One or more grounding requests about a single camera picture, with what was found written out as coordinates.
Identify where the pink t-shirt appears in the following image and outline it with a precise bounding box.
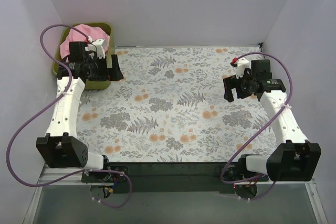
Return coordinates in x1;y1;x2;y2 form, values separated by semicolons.
60;24;111;60

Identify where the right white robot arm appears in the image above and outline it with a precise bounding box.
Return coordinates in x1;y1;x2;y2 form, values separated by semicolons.
223;58;321;182

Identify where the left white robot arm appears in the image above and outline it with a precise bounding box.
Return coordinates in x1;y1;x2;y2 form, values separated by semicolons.
36;39;123;182

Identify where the olive green plastic bin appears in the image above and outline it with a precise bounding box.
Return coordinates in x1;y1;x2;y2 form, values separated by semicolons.
52;23;123;90

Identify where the floral patterned table mat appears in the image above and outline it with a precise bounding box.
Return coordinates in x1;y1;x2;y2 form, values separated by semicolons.
77;47;276;162

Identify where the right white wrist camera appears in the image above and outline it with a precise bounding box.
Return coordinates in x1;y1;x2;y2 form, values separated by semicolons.
230;58;250;79

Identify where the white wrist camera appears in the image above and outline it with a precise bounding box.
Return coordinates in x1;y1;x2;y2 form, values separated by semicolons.
230;58;250;79
86;39;107;59

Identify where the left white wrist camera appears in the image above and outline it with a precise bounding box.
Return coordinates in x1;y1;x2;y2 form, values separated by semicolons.
86;39;107;59

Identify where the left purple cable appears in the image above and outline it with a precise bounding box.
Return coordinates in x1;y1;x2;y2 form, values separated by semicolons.
6;24;133;208

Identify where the aluminium frame rail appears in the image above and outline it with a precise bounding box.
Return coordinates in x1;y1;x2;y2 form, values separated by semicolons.
38;166;82;185

